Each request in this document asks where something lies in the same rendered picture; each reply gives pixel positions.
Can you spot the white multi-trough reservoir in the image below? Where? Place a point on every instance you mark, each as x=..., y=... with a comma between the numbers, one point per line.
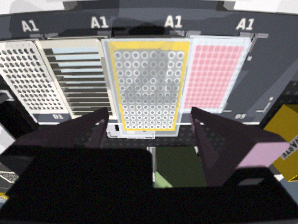
x=75, y=76

